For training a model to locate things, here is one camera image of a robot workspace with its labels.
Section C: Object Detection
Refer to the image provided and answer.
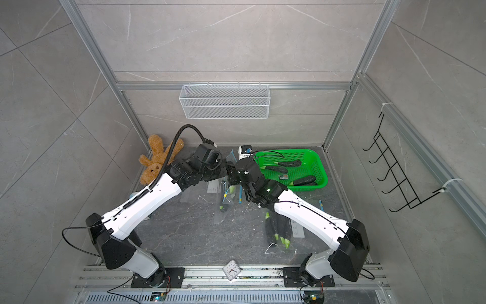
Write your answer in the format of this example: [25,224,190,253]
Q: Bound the dark eggplant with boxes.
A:
[277,214,292,249]

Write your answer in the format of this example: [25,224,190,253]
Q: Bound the clear zip-top bag blue zipper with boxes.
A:
[257,208,329,265]

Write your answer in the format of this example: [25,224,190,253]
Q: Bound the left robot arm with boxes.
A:
[83,136,227,284]

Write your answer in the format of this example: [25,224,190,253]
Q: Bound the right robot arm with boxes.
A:
[226,157,370,286]

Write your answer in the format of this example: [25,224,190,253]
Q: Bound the brown teddy bear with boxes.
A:
[139,134,172,186]

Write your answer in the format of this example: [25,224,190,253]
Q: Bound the green plastic basket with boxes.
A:
[255,149,329,192]

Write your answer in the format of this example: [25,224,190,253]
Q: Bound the small white clock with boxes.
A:
[223,260,241,281]

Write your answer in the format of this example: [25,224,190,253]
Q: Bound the white wire wall basket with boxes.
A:
[179,84,271,119]

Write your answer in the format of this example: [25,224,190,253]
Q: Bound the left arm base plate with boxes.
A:
[130,267,186,288]

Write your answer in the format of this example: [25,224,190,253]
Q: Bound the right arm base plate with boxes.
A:
[281,267,335,288]

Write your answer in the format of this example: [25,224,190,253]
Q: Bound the black wall hook rack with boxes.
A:
[362,112,447,213]

